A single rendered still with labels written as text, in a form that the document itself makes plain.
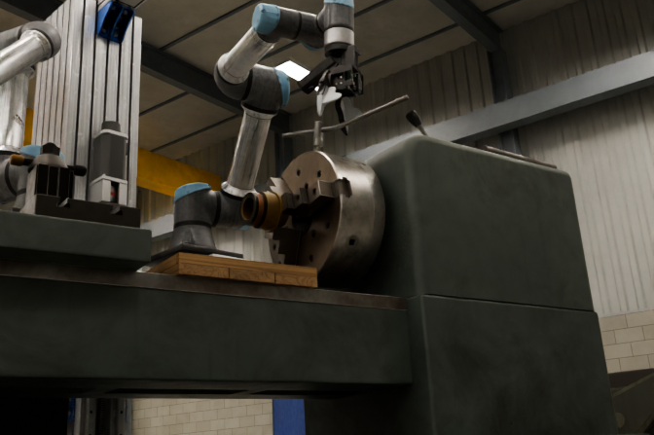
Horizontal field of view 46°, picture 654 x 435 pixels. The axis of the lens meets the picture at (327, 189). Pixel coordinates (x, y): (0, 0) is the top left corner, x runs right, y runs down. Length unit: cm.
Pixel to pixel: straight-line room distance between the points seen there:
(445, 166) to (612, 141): 1085
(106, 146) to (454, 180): 110
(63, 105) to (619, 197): 1053
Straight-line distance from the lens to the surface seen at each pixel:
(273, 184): 186
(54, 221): 130
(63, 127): 250
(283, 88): 236
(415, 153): 179
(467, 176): 188
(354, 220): 170
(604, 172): 1257
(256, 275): 149
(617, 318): 1203
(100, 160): 242
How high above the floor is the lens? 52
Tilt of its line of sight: 20 degrees up
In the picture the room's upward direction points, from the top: 3 degrees counter-clockwise
